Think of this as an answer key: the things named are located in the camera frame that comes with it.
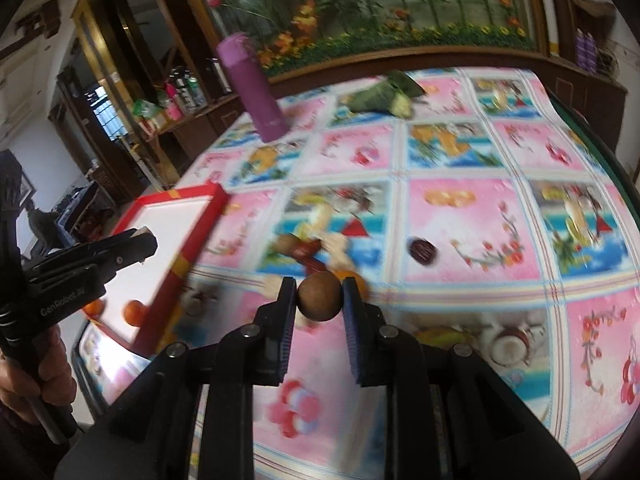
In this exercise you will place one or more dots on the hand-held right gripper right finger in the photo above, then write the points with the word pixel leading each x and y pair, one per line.
pixel 351 325

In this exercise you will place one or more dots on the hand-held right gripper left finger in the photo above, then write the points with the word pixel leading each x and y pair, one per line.
pixel 287 325

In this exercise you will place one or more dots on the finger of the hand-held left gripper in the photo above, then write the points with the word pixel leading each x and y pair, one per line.
pixel 127 257
pixel 132 234

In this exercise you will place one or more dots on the small orange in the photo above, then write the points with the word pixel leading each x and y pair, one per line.
pixel 361 284
pixel 92 307
pixel 135 313

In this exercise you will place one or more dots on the red tray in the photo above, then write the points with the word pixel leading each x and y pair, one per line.
pixel 170 225

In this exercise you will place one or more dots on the red date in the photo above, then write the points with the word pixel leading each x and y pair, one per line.
pixel 306 252
pixel 421 251

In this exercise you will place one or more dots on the person's left hand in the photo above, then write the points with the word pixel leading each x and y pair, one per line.
pixel 54 355

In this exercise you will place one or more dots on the cluttered side table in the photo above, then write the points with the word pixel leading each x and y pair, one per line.
pixel 75 210

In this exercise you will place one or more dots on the green bag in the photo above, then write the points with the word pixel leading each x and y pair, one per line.
pixel 145 109

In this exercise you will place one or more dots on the pink spray bottle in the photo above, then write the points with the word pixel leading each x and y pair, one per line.
pixel 173 104

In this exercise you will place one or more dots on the purple bottle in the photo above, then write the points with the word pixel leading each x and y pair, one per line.
pixel 250 85

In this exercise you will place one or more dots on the pink printed tablecloth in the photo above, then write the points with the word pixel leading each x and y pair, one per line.
pixel 450 160

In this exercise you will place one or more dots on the green cloth toy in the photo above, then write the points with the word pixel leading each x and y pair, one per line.
pixel 380 97

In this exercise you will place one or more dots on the flower picture panel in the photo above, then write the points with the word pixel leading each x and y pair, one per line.
pixel 375 5

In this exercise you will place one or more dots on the small purple bottles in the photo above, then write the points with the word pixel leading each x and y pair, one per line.
pixel 586 47

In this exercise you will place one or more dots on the gold door frame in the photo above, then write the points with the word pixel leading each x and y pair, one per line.
pixel 81 17

